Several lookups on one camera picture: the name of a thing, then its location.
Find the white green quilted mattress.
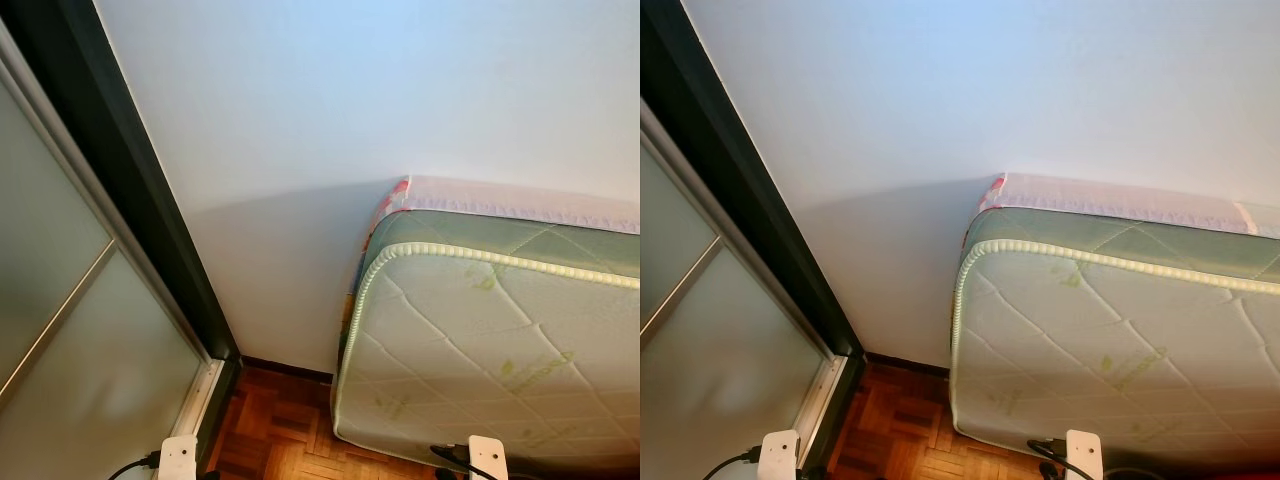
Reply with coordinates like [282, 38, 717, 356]
[950, 205, 1280, 471]
[333, 205, 641, 476]

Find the dark wooden baseboard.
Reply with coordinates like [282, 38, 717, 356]
[240, 355, 336, 386]
[865, 350, 951, 379]

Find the black door frame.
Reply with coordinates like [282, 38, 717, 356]
[0, 0, 243, 471]
[640, 0, 869, 471]

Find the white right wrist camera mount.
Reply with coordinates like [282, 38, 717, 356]
[1065, 430, 1104, 480]
[468, 435, 506, 480]

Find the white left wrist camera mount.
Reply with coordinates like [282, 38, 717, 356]
[757, 430, 801, 480]
[158, 435, 199, 480]

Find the pink white patterned mattress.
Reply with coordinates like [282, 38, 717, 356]
[375, 175, 641, 236]
[980, 172, 1280, 239]

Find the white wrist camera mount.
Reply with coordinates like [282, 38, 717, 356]
[468, 435, 506, 480]
[757, 430, 801, 480]
[158, 435, 199, 480]
[1065, 430, 1104, 480]

